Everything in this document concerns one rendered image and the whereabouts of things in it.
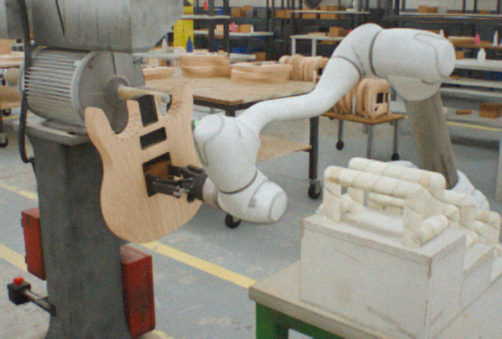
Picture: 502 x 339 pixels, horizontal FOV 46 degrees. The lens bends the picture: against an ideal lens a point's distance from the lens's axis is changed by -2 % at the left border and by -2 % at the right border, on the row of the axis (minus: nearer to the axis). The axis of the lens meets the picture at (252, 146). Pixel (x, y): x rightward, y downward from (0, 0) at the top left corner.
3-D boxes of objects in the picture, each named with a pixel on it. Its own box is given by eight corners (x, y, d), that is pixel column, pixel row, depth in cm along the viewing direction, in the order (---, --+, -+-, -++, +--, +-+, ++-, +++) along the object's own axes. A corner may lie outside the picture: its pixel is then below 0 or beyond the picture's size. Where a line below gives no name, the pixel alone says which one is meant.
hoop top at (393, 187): (320, 182, 111) (320, 166, 111) (330, 178, 114) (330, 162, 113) (418, 206, 98) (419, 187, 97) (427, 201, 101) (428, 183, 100)
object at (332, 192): (319, 222, 113) (320, 174, 111) (328, 218, 115) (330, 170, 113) (333, 226, 111) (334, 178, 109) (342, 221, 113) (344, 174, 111)
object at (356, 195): (343, 211, 119) (345, 165, 117) (351, 207, 121) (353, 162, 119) (357, 214, 117) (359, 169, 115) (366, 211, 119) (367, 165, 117)
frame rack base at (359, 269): (298, 301, 118) (299, 220, 114) (340, 275, 130) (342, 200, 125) (424, 350, 101) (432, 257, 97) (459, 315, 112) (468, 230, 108)
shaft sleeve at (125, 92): (122, 99, 176) (116, 91, 174) (129, 93, 177) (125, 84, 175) (161, 106, 164) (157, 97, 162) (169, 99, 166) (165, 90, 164)
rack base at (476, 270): (339, 276, 129) (341, 237, 127) (377, 253, 141) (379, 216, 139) (460, 317, 112) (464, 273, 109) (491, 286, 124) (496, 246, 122)
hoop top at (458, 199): (384, 193, 131) (385, 179, 130) (391, 190, 133) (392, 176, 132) (471, 213, 118) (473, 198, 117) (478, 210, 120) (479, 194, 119)
